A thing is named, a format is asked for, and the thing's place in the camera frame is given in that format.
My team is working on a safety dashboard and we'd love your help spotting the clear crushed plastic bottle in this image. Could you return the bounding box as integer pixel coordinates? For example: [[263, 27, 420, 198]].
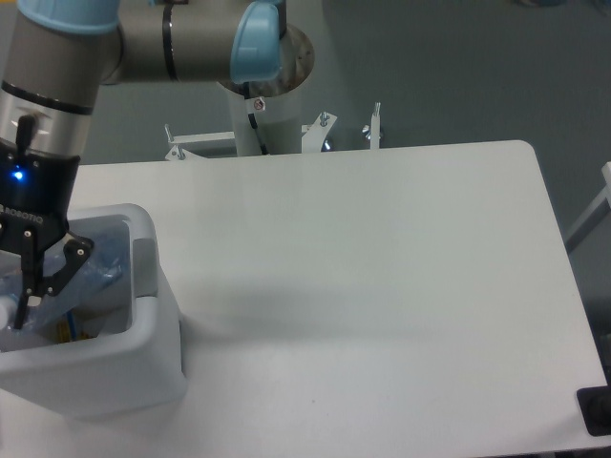
[[1, 226, 130, 333]]

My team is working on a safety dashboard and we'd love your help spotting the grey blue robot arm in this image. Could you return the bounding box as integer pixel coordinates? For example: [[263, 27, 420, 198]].
[[1, 1, 286, 330]]

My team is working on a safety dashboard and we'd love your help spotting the white table leg right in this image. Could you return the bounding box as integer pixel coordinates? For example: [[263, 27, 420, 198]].
[[564, 162, 610, 254]]

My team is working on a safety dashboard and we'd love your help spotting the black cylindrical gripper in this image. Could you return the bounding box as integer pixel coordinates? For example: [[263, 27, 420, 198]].
[[0, 137, 95, 331]]

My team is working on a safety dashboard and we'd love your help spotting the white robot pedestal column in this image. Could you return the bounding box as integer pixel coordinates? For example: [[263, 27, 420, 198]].
[[220, 24, 315, 132]]

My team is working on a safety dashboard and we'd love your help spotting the white metal base frame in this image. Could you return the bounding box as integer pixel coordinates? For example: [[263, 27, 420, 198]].
[[163, 101, 386, 162]]

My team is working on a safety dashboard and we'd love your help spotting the yellow blue trash in bin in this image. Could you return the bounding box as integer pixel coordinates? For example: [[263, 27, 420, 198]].
[[53, 311, 94, 344]]

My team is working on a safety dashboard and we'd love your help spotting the black clamp at table corner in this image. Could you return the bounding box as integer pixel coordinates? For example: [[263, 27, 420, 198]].
[[577, 385, 610, 437]]

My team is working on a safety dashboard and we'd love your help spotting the black cable on pedestal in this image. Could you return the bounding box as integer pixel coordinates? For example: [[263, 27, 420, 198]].
[[242, 81, 269, 156]]

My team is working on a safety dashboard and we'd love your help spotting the white plastic trash can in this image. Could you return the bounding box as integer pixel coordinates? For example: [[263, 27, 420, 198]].
[[1, 204, 188, 418]]

